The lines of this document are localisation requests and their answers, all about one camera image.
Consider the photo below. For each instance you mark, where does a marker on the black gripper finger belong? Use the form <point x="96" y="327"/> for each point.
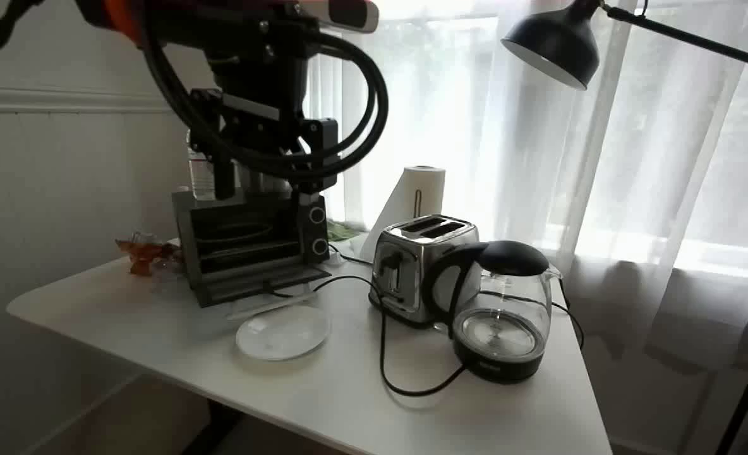
<point x="322" y="154"/>
<point x="225" y="177"/>

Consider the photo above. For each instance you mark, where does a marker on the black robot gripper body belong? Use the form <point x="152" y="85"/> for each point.
<point x="260" y="85"/>

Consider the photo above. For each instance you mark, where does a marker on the black toaster oven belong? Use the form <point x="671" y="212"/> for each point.
<point x="248" y="241"/>

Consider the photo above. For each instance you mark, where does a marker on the clear plastic water bottle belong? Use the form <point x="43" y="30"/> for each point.
<point x="200" y="172"/>

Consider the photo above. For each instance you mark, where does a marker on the green cloth item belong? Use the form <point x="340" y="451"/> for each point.
<point x="345" y="230"/>

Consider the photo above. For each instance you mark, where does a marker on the orange leaf decoration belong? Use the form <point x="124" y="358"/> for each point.
<point x="142" y="254"/>

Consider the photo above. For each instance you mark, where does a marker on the silver two-slot toaster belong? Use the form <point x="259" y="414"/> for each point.
<point x="415" y="269"/>

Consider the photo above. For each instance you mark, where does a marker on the glass electric kettle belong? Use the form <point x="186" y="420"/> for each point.
<point x="504" y="307"/>

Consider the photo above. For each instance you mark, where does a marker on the black table leg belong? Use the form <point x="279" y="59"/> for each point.
<point x="212" y="431"/>

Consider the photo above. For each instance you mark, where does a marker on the black floor lamp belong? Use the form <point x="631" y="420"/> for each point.
<point x="554" y="42"/>

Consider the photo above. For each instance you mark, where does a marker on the black kettle base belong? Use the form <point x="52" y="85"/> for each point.
<point x="501" y="369"/>

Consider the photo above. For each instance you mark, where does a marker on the white sheer curtain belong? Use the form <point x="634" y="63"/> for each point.
<point x="642" y="193"/>

